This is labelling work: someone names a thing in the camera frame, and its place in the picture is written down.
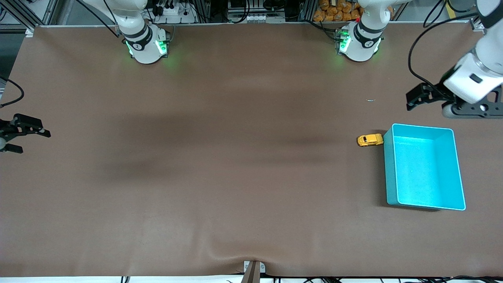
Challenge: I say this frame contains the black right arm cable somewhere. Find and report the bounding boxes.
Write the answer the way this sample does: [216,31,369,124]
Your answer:
[0,77,25,107]

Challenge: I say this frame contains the teal plastic bin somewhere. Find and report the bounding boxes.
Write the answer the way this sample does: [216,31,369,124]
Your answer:
[383,123,466,211]

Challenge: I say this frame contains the grey metal table clamp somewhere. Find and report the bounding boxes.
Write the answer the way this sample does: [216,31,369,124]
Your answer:
[240,260,266,283]

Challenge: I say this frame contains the white power strip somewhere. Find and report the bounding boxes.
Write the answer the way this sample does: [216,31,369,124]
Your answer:
[151,4,197,24]

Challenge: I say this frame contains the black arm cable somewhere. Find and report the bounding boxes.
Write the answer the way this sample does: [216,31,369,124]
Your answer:
[408,12,478,89]
[0,77,25,107]

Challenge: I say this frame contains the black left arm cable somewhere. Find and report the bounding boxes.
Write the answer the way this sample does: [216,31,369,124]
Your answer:
[408,12,478,89]

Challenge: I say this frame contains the orange snack bag pile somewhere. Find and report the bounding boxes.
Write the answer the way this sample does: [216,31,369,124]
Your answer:
[313,0,362,22]

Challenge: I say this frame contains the yellow beetle toy car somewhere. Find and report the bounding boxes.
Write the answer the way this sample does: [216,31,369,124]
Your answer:
[357,134,384,147]

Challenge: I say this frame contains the brown table cover mat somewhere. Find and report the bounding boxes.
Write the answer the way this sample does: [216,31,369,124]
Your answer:
[0,22,503,277]

